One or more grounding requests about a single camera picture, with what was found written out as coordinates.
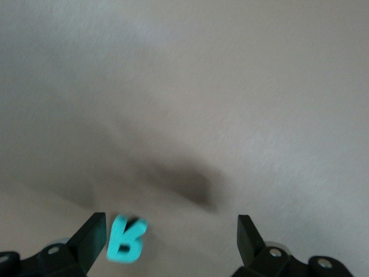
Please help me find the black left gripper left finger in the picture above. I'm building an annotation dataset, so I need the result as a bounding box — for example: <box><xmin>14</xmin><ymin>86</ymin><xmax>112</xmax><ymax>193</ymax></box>
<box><xmin>37</xmin><ymin>212</ymin><xmax>107</xmax><ymax>277</ymax></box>

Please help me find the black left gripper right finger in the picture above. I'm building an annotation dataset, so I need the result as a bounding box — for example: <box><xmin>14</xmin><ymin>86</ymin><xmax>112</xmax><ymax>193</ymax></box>
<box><xmin>230</xmin><ymin>214</ymin><xmax>291</xmax><ymax>277</ymax></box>

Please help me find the teal uppercase letter R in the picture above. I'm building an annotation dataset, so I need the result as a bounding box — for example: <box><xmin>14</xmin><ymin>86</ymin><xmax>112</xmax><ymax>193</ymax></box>
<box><xmin>106</xmin><ymin>214</ymin><xmax>149</xmax><ymax>264</ymax></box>

